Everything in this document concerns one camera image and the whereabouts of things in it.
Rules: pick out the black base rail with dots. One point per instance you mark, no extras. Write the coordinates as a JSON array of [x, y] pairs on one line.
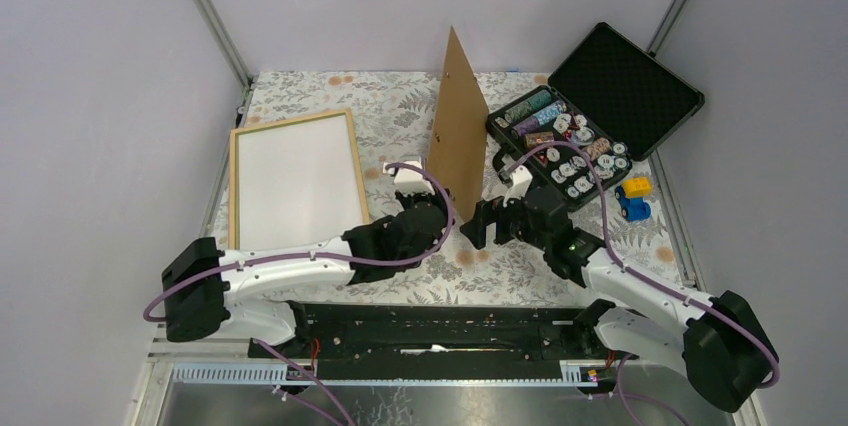
[[451, 343]]

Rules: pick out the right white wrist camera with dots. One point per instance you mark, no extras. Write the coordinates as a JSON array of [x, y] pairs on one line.
[[519, 183]]

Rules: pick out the sea landscape photo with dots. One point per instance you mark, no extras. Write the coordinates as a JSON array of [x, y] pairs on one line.
[[301, 181]]

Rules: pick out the blue toy block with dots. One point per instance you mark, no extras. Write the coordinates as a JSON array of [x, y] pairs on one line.
[[632, 209]]

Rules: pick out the black poker chip case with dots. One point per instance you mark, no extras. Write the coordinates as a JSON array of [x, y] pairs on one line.
[[609, 105]]

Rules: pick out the yellow toy block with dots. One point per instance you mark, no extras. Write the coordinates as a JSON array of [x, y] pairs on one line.
[[637, 187]]

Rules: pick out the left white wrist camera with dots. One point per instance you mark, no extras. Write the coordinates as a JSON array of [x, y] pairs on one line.
[[406, 174]]

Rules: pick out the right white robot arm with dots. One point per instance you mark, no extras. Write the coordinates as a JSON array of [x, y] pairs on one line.
[[716, 342]]

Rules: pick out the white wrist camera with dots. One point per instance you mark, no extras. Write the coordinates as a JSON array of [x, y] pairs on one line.
[[519, 183], [406, 174]]

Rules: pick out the brown backing board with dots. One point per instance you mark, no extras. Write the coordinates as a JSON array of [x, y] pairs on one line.
[[456, 155]]

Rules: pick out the wooden picture frame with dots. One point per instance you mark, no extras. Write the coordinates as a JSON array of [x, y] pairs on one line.
[[298, 118]]

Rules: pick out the floral tablecloth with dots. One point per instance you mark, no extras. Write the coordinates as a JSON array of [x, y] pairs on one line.
[[393, 113]]

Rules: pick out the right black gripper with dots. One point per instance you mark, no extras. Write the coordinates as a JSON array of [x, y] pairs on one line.
[[475, 230]]

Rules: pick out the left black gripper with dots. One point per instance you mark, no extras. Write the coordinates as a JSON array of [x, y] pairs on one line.
[[438, 197]]

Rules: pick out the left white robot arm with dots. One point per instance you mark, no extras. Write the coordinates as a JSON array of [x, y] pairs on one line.
[[208, 291]]

